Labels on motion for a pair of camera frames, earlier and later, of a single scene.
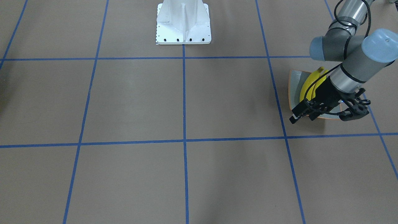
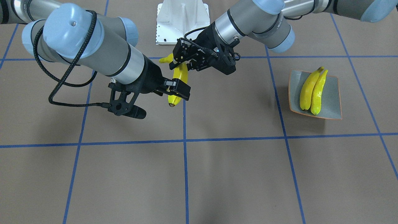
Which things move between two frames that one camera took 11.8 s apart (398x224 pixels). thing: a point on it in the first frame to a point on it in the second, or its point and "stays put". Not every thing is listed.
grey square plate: [296, 79] stays put
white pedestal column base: [183, 22] stays put
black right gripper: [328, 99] to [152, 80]
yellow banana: [312, 77] stays put
